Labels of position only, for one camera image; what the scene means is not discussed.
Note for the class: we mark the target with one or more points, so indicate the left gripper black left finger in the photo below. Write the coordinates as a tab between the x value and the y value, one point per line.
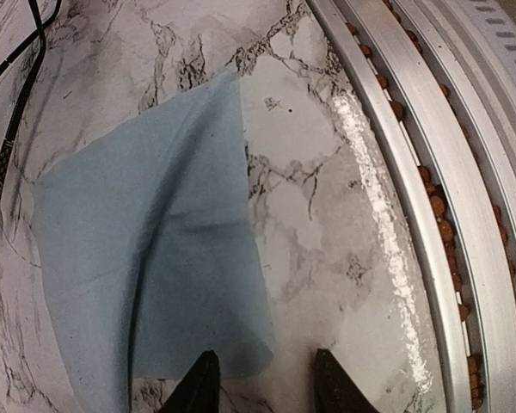
199	389

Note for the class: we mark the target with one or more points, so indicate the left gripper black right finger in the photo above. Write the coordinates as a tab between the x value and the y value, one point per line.
333	389

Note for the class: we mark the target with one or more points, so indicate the aluminium front frame rail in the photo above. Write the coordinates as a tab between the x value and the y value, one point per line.
438	82

